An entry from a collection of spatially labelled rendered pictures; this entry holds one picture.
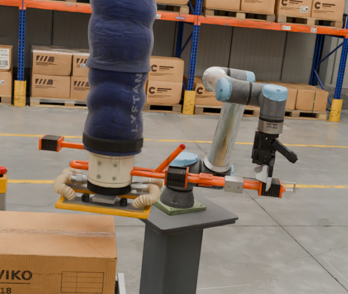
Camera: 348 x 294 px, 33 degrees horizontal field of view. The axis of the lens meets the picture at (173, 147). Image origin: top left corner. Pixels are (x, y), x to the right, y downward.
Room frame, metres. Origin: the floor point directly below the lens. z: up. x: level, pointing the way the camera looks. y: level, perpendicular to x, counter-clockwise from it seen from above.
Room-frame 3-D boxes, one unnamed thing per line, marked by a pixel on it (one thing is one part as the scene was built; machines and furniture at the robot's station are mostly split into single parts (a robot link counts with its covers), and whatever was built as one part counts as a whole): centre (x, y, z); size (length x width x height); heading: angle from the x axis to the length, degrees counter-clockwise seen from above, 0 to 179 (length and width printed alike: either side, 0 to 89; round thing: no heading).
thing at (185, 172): (2.09, -0.02, 1.22); 0.10 x 0.08 x 0.06; 177
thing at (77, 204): (2.01, 0.23, 1.11); 0.34 x 0.10 x 0.05; 87
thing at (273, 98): (2.08, -0.34, 1.53); 0.10 x 0.09 x 0.12; 5
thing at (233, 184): (2.08, -0.24, 1.21); 0.07 x 0.07 x 0.04; 87
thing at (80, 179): (2.10, 0.23, 1.15); 0.34 x 0.25 x 0.06; 87
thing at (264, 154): (2.08, -0.34, 1.36); 0.09 x 0.08 x 0.12; 86
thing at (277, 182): (2.07, -0.37, 1.21); 0.08 x 0.07 x 0.05; 87
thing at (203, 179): (2.21, 0.03, 1.22); 0.93 x 0.30 x 0.04; 87
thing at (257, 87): (2.19, -0.32, 1.53); 0.12 x 0.12 x 0.09; 5
